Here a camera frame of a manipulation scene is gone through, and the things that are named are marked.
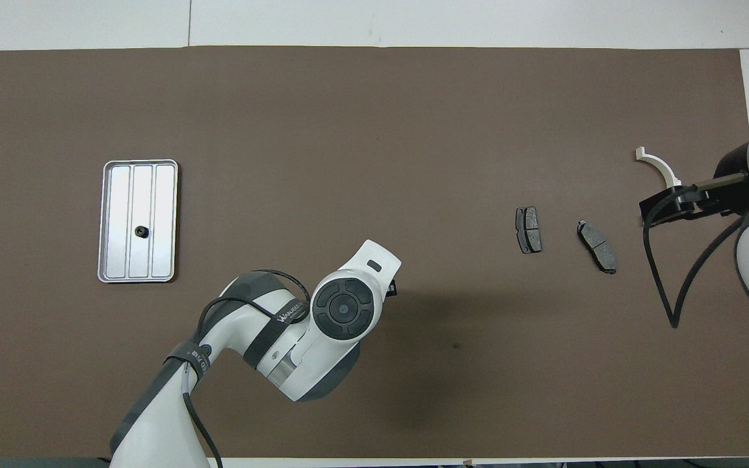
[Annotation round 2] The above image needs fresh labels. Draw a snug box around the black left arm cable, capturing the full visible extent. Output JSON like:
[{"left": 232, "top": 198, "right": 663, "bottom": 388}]
[{"left": 181, "top": 268, "right": 313, "bottom": 468}]

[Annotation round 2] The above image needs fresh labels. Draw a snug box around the brown table mat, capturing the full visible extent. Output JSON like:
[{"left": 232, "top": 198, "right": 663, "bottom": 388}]
[{"left": 0, "top": 45, "right": 749, "bottom": 459}]

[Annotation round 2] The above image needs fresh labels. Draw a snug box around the dark slanted brake pad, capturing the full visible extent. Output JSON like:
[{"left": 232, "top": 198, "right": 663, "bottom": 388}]
[{"left": 576, "top": 220, "right": 618, "bottom": 274}]

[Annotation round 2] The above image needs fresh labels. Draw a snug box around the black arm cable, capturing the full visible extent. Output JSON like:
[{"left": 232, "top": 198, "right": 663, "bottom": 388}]
[
  {"left": 641, "top": 195, "right": 746, "bottom": 329},
  {"left": 181, "top": 268, "right": 313, "bottom": 468}
]

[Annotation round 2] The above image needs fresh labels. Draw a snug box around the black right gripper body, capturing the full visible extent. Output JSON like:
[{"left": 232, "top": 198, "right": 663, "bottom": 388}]
[{"left": 696, "top": 144, "right": 749, "bottom": 215}]

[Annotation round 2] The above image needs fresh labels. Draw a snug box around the dark rectangular brake pad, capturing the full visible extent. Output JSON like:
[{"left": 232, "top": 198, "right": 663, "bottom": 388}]
[{"left": 516, "top": 207, "right": 542, "bottom": 254}]

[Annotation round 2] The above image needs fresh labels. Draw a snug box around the white curved plastic bracket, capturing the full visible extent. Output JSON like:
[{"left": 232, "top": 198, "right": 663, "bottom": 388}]
[{"left": 635, "top": 147, "right": 681, "bottom": 189}]

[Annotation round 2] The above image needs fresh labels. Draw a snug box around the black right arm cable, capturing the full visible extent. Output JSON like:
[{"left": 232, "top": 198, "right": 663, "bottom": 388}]
[{"left": 641, "top": 195, "right": 746, "bottom": 329}]

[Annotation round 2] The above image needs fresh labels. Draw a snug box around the silver metal tray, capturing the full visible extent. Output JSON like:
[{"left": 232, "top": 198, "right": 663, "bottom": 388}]
[{"left": 98, "top": 159, "right": 179, "bottom": 284}]

